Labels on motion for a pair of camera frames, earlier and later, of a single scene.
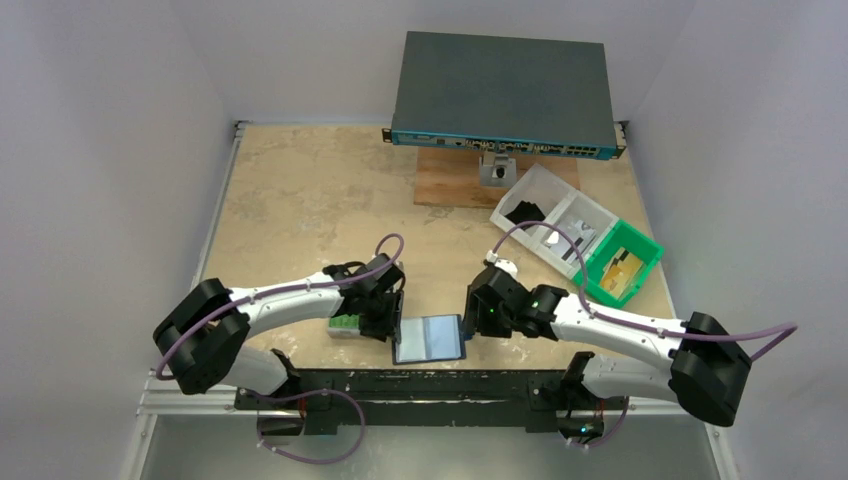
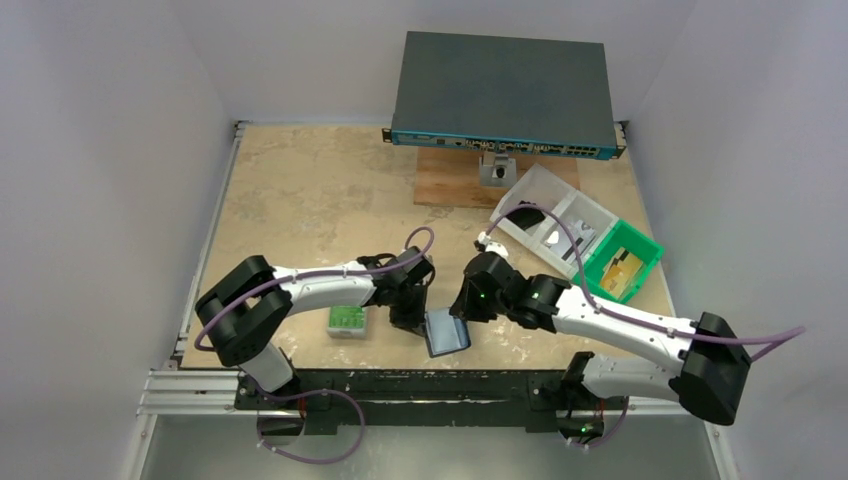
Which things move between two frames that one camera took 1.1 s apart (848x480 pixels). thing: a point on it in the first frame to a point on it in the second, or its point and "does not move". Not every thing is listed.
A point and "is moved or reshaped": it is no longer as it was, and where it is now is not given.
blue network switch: (514, 94) does not move
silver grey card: (580, 233) does not move
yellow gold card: (618, 277) does not move
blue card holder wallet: (430, 338) is moved or reshaped
